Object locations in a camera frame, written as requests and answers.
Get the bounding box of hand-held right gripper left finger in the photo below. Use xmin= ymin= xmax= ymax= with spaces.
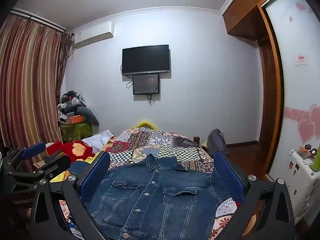
xmin=29 ymin=151 xmax=112 ymax=240

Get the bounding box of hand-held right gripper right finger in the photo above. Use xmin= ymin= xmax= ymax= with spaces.
xmin=214 ymin=151 xmax=296 ymax=240

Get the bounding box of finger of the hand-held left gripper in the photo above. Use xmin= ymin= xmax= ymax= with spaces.
xmin=9 ymin=155 xmax=72 ymax=183
xmin=5 ymin=142 xmax=47 ymax=170

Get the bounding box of blue denim jacket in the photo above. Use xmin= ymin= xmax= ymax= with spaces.
xmin=85 ymin=154 xmax=232 ymax=240

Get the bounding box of yellow cloth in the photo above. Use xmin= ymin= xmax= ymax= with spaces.
xmin=49 ymin=155 xmax=96 ymax=183

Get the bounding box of red box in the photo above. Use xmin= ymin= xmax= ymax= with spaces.
xmin=46 ymin=142 xmax=63 ymax=157

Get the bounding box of red plush toy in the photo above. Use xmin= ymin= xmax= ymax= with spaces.
xmin=59 ymin=140 xmax=95 ymax=164

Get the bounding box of white pillow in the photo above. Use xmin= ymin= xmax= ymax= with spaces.
xmin=81 ymin=129 xmax=117 ymax=153

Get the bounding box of grey backpack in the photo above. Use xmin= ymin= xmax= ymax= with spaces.
xmin=207 ymin=129 xmax=229 ymax=158

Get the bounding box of green patterned cloth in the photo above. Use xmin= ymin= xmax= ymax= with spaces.
xmin=59 ymin=121 xmax=93 ymax=143

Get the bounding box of orange box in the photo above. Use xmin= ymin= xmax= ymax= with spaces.
xmin=67 ymin=115 xmax=83 ymax=125

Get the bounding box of grey neck pillow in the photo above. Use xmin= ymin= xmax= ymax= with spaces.
xmin=76 ymin=106 xmax=100 ymax=127

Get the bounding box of pile of clutter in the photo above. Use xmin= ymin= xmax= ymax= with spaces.
xmin=57 ymin=89 xmax=88 ymax=120

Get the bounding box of yellow chair back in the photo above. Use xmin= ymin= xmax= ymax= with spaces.
xmin=135 ymin=120 xmax=157 ymax=130

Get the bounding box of striped red curtain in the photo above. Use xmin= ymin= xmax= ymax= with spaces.
xmin=0 ymin=14 xmax=69 ymax=160

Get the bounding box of white cabinet with stickers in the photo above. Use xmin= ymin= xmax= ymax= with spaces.
xmin=285 ymin=149 xmax=320 ymax=227

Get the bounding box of patchwork bedspread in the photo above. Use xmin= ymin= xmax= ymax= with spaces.
xmin=59 ymin=127 xmax=265 ymax=240

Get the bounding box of green cylinder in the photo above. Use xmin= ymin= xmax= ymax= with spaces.
xmin=311 ymin=148 xmax=320 ymax=172

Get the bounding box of small black monitor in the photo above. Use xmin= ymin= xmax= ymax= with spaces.
xmin=132 ymin=73 xmax=160 ymax=95

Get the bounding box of white sliding door with hearts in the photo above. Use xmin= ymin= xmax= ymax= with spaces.
xmin=265 ymin=0 xmax=320 ymax=180

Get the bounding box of large black television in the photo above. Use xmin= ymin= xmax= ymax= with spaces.
xmin=122 ymin=44 xmax=172 ymax=76

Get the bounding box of white air conditioner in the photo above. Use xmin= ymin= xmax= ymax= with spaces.
xmin=72 ymin=21 xmax=115 ymax=50

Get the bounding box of curtain rod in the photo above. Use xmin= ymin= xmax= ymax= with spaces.
xmin=10 ymin=9 xmax=74 ymax=34

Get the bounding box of paper sticker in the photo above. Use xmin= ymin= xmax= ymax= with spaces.
xmin=294 ymin=54 xmax=308 ymax=66

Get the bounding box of wooden overhead cabinet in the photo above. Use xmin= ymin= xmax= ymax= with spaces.
xmin=222 ymin=0 xmax=290 ymax=40

